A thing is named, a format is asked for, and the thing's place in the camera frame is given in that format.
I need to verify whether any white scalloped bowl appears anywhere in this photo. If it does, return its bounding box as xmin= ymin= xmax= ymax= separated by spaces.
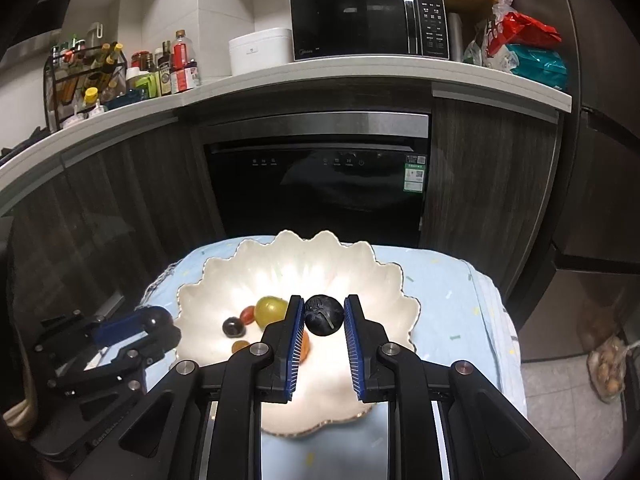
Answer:
xmin=175 ymin=230 xmax=421 ymax=438

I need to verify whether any black microwave oven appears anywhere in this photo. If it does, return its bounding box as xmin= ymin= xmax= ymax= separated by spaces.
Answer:
xmin=290 ymin=0 xmax=451 ymax=63

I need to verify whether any stainless steel cup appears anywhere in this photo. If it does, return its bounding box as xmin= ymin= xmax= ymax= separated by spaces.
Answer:
xmin=447 ymin=12 xmax=466 ymax=62

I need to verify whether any black wire bottle rack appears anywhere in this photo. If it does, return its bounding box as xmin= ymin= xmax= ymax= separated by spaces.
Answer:
xmin=44 ymin=42 xmax=129 ymax=132

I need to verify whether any light blue tablecloth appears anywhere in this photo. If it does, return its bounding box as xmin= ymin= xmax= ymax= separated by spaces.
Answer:
xmin=136 ymin=234 xmax=523 ymax=480

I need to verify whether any white rice cooker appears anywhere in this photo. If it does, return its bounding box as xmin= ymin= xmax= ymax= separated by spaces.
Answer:
xmin=229 ymin=27 xmax=293 ymax=77

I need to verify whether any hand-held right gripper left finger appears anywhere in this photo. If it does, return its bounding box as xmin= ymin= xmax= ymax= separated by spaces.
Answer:
xmin=70 ymin=294 xmax=306 ymax=480

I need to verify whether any green plastic container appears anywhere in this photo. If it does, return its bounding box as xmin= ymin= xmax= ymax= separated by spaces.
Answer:
xmin=134 ymin=72 xmax=160 ymax=100

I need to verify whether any clear bag of brown produce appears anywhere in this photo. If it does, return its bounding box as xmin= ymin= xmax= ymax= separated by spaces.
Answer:
xmin=587 ymin=337 xmax=629 ymax=404

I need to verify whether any red plastic bag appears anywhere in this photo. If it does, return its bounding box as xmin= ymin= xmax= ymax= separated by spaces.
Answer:
xmin=487 ymin=12 xmax=564 ymax=57

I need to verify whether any black built-in dishwasher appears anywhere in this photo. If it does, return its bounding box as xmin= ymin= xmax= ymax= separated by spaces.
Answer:
xmin=192 ymin=112 xmax=431 ymax=250

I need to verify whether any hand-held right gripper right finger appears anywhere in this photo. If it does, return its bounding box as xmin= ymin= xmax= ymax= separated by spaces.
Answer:
xmin=343 ymin=294 xmax=582 ymax=480

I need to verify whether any dark steel refrigerator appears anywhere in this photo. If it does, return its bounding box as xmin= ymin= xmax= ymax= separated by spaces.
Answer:
xmin=510 ymin=0 xmax=640 ymax=363

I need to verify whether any teal plastic bag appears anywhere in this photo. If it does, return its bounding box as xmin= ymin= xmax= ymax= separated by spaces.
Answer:
xmin=505 ymin=44 xmax=570 ymax=92

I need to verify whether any dark wood kitchen cabinet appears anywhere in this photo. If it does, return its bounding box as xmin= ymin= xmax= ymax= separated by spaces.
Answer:
xmin=0 ymin=97 xmax=561 ymax=341

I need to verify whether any dark bottle with green label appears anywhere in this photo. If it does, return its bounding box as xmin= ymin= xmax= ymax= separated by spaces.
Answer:
xmin=157 ymin=55 xmax=174 ymax=97

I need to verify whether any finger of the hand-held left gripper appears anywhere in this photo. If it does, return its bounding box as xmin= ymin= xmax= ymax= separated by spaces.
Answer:
xmin=46 ymin=326 xmax=182 ymax=398
xmin=32 ymin=306 xmax=174 ymax=356

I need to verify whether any clear bottle with red label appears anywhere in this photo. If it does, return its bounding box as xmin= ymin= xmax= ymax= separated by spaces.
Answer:
xmin=171 ymin=30 xmax=201 ymax=94

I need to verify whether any yellow-green round fruit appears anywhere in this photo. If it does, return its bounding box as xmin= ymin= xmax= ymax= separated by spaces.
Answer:
xmin=254 ymin=296 xmax=290 ymax=331

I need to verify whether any clear plastic bag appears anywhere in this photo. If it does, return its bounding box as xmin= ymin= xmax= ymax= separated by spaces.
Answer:
xmin=462 ymin=20 xmax=507 ymax=69

